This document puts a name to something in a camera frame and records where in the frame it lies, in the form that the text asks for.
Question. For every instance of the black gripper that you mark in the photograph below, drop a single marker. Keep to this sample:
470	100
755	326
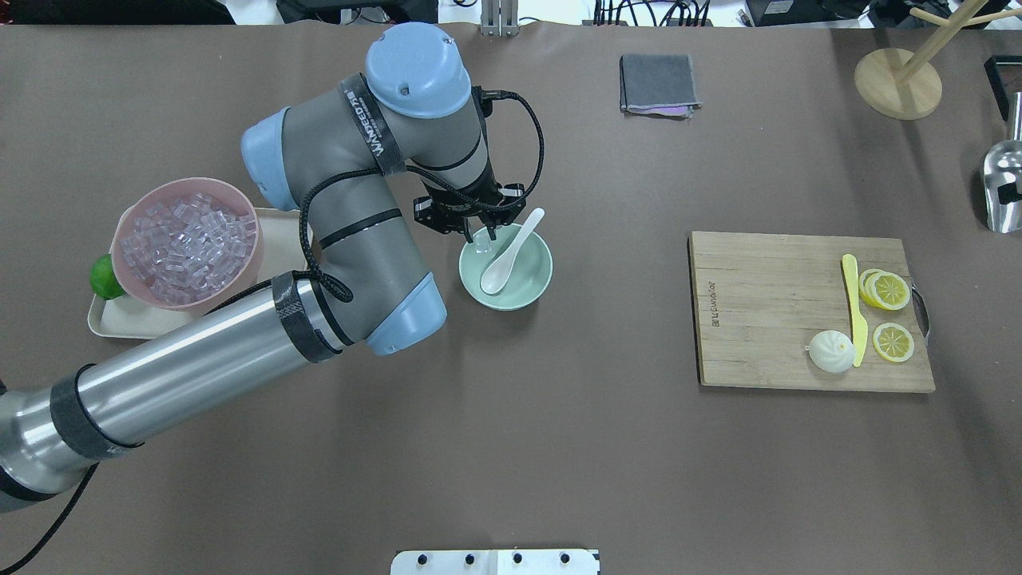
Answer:
457	207

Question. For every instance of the clear ice cube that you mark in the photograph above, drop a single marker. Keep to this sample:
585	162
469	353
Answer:
481	242

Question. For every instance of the white ceramic spoon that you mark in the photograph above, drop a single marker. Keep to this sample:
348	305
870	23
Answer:
496	276

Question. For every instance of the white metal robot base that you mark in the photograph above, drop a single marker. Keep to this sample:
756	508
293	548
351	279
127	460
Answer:
497	561

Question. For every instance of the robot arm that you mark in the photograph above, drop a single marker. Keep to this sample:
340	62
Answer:
413	109

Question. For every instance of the mint green bowl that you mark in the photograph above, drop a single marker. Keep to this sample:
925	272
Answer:
529	278

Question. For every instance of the pink bowl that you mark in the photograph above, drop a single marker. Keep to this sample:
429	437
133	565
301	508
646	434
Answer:
222	191

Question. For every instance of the pile of clear ice cubes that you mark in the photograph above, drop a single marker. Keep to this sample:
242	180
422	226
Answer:
188	249

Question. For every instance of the cream rectangular tray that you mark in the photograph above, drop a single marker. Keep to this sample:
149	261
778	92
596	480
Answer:
128	318

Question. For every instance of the grey folded cloth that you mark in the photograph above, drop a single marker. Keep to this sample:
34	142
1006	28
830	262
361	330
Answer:
660	85

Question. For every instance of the green lime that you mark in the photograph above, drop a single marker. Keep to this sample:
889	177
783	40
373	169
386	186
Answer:
102	279

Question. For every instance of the yellow plastic knife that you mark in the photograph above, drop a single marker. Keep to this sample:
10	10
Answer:
858	324

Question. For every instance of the stacked lemon slices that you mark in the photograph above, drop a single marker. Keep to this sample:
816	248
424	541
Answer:
884	290

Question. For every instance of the single lemon slice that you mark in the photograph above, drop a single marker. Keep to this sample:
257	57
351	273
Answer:
893	342

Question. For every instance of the wooden stand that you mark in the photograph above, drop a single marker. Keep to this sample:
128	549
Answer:
904	85

